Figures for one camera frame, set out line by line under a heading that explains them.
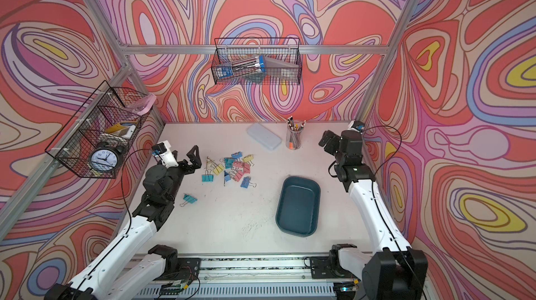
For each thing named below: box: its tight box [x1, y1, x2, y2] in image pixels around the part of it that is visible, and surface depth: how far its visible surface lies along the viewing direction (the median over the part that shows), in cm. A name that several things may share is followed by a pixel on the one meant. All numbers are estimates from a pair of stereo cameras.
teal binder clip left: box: [201, 168, 214, 183], surface depth 98 cm
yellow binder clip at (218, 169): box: [212, 163, 225, 176], surface depth 101 cm
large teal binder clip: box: [224, 156, 235, 169], surface depth 103 cm
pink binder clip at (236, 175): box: [229, 169, 245, 183], surface depth 100 cm
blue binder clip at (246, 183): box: [240, 176, 257, 189], surface depth 97 cm
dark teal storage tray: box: [274, 175, 322, 238], surface depth 90 cm
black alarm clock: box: [88, 141, 124, 174], surface depth 69 cm
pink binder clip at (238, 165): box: [231, 161, 245, 171], surface depth 103 cm
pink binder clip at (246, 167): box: [242, 161, 252, 174], surface depth 102 cm
